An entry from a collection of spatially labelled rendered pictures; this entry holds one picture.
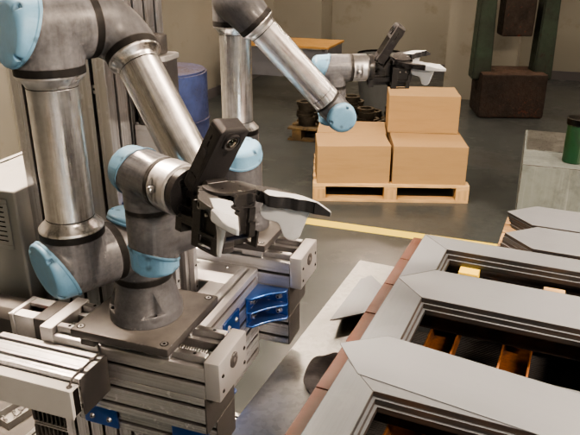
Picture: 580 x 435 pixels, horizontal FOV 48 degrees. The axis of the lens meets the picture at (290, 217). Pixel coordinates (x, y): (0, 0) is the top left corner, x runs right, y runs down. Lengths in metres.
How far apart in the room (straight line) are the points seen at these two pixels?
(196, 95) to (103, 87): 3.07
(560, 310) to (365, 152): 3.07
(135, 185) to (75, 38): 0.30
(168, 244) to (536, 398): 0.89
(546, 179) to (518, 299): 2.78
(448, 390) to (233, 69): 0.97
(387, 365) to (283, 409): 0.31
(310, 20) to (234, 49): 8.25
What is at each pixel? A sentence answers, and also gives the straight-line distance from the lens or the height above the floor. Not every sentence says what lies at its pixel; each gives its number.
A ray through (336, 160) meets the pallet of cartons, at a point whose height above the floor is 0.31.
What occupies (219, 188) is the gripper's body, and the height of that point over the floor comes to 1.47.
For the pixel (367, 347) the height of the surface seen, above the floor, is 0.86.
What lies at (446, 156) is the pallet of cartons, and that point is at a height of 0.35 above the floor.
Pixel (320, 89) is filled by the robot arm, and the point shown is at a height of 1.41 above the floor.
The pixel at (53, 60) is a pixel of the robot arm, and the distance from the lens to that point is 1.12.
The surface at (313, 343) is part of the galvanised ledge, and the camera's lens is 1.94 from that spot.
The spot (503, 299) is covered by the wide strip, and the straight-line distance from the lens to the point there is 1.89.
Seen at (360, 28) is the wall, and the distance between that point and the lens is 10.38.
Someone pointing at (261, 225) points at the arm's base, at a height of 1.06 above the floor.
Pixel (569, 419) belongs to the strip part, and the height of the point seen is 0.86.
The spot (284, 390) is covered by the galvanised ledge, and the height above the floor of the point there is 0.68.
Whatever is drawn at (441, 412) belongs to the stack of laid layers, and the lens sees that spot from 1.46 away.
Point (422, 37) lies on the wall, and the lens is 10.20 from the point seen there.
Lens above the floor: 1.75
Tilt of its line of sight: 23 degrees down
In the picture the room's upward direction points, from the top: straight up
